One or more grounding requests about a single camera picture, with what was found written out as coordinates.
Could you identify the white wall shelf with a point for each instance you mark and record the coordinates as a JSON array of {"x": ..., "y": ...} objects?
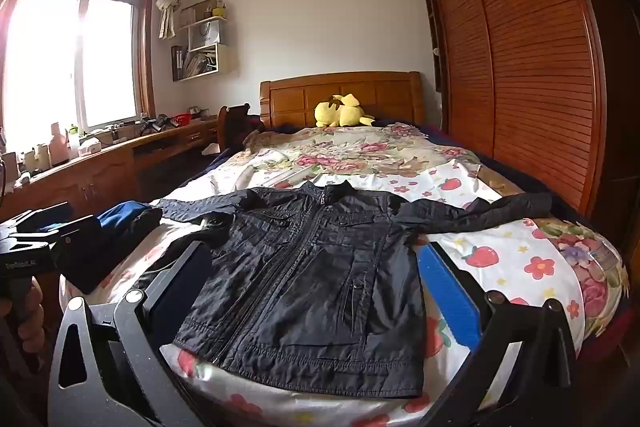
[{"x": 225, "y": 57}]

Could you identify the metal pot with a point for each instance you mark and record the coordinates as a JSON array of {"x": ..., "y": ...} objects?
[{"x": 193, "y": 112}]

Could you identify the long wooden desk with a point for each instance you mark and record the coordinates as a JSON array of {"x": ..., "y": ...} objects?
[{"x": 110, "y": 172}]

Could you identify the black jacket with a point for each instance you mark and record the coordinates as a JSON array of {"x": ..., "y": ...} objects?
[{"x": 310, "y": 282}]

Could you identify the black folded garment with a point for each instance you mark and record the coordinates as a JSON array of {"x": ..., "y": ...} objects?
[{"x": 110, "y": 252}]

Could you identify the cardboard box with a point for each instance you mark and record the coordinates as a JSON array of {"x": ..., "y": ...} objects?
[{"x": 197, "y": 12}]

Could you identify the black desk gadgets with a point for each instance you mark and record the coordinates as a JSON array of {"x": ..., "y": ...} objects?
[{"x": 155, "y": 124}]

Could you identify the pink thermos bottle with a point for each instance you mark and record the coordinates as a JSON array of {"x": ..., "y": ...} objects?
[{"x": 58, "y": 147}]

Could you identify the tied beige curtain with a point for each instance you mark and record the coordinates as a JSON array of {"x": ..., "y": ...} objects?
[{"x": 169, "y": 2}]

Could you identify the wooden chair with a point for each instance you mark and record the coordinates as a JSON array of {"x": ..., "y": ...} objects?
[{"x": 232, "y": 122}]

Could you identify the floral quilt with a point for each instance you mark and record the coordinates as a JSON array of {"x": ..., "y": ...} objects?
[{"x": 350, "y": 147}]

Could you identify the strawberry print bed sheet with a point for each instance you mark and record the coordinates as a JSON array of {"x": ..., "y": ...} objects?
[{"x": 500, "y": 257}]

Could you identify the white paper bag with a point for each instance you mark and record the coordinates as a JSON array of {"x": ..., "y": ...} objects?
[{"x": 207, "y": 34}]

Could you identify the wooden bed headboard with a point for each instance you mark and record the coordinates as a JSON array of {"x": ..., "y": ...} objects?
[{"x": 290, "y": 99}]

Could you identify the red basket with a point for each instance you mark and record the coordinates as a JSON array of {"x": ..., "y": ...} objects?
[{"x": 182, "y": 122}]

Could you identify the yellow plush toy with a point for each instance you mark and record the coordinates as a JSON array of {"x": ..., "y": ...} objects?
[{"x": 342, "y": 112}]

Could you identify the white tissue box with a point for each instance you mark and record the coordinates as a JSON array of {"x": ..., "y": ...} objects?
[{"x": 90, "y": 148}]

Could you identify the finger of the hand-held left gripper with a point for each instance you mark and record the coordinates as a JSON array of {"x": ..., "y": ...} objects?
[
  {"x": 75, "y": 239},
  {"x": 35, "y": 222}
]

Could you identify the wooden louvred wardrobe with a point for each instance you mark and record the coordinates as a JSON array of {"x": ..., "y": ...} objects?
[{"x": 525, "y": 57}]

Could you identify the person's left hand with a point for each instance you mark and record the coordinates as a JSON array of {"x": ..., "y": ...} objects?
[{"x": 34, "y": 312}]

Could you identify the wooden framed window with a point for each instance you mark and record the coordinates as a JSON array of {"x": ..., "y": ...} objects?
[{"x": 75, "y": 52}]

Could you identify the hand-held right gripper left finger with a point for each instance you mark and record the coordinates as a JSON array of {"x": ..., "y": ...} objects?
[{"x": 185, "y": 287}]

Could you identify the black binders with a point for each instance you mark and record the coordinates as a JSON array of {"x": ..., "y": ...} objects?
[{"x": 177, "y": 63}]

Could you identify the blue garment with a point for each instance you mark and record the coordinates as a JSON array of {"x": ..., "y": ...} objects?
[{"x": 122, "y": 213}]

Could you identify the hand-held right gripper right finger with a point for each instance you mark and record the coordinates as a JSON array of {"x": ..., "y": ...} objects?
[{"x": 447, "y": 297}]

